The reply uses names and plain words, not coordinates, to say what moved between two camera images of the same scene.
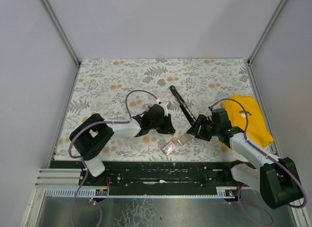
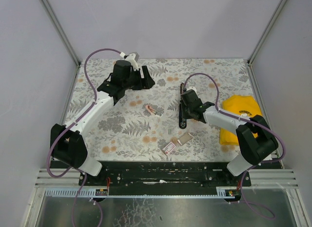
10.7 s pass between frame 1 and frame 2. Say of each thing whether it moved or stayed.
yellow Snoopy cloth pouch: stayed
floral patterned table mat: stayed
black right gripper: moved
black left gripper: moved
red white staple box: stayed
